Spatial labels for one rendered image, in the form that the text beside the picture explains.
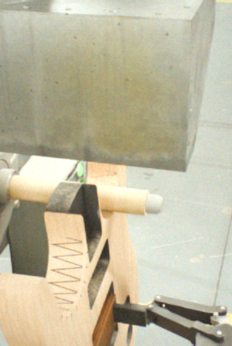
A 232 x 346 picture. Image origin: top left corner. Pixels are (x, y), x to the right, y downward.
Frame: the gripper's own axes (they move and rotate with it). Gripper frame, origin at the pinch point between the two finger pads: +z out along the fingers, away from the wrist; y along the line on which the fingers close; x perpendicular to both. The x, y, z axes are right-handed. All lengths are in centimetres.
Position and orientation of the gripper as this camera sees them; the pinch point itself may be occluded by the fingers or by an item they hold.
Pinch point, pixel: (109, 334)
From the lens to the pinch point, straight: 84.0
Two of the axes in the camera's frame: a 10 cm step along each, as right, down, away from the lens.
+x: -0.6, -8.3, -5.6
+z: -9.6, -0.9, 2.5
